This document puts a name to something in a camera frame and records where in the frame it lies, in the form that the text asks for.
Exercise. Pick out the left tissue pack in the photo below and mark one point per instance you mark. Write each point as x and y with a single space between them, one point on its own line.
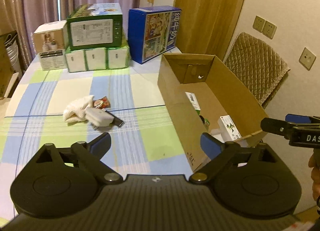
75 60

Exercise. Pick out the black lighter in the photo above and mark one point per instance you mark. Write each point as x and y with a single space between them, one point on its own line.
116 121

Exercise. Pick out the tissue pack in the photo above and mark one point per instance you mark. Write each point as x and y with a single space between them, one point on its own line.
96 59
118 58
75 60

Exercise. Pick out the double wall socket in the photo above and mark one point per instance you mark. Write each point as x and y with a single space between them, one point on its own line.
265 27

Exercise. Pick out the white beige product box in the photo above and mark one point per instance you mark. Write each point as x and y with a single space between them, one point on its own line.
51 41

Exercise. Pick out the quilted brown chair cushion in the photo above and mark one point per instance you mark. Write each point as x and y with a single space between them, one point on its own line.
257 66

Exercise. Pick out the green printed box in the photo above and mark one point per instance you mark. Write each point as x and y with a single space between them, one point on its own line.
95 25

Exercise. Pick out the middle tissue pack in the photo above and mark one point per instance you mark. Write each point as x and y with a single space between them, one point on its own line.
96 59

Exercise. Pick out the white green medicine box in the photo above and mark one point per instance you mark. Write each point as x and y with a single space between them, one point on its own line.
228 129

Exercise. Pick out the clear snack sachet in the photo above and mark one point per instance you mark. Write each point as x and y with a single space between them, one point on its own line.
205 122

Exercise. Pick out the red snack packet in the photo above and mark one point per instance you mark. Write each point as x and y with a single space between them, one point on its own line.
101 103

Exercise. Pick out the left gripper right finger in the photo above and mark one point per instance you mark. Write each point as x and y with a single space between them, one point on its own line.
219 155

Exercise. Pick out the white waffle cloth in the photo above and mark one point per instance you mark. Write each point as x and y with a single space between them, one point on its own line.
75 110

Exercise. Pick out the wooden door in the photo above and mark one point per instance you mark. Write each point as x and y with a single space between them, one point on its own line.
207 26

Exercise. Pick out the white square plastic box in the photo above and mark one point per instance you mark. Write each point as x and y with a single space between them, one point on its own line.
98 117

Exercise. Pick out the checkered tablecloth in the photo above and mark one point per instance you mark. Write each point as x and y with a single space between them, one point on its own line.
147 143

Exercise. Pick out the blue milk carton box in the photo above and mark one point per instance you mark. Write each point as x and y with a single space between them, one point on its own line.
152 31

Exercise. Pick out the single wall socket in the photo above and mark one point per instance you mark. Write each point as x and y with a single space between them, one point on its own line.
307 59

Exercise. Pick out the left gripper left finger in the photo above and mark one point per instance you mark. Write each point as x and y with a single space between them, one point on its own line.
89 157

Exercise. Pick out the right tissue pack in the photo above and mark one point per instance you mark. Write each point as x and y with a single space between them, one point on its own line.
118 58

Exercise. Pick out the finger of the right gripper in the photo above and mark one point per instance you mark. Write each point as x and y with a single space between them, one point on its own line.
297 118

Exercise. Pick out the right hand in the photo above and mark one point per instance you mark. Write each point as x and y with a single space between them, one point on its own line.
315 176

